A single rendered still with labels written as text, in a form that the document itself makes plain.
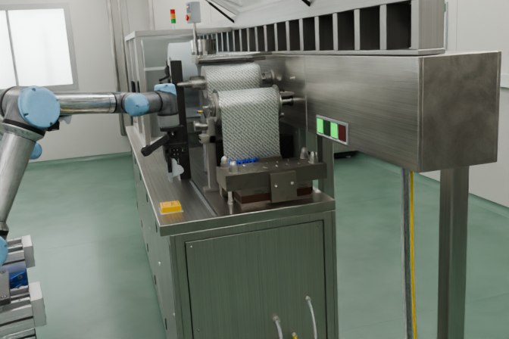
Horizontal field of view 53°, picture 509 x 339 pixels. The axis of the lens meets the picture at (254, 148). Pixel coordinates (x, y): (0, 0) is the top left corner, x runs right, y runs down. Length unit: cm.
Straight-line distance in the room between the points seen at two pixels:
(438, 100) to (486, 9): 339
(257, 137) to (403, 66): 84
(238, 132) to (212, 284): 60
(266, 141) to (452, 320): 94
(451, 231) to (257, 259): 71
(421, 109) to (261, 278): 93
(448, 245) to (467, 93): 46
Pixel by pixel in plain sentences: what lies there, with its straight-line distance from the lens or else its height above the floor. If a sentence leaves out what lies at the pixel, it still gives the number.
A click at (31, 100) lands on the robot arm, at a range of 152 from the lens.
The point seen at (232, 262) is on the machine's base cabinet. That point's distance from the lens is 189.
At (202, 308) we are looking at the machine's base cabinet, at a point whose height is 56.
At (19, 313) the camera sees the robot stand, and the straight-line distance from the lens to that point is 174.
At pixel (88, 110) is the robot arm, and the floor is 130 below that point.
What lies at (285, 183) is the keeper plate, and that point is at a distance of 189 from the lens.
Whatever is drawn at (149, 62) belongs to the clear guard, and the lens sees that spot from 299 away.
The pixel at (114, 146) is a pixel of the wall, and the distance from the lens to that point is 762.
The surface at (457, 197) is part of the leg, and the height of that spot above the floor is 103.
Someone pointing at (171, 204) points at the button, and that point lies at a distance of 192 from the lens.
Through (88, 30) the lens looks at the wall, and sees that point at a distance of 751.
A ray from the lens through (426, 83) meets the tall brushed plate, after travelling 135.
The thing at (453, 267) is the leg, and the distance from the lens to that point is 163.
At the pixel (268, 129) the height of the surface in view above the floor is 115.
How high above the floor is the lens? 149
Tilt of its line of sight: 12 degrees down
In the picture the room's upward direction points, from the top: 3 degrees counter-clockwise
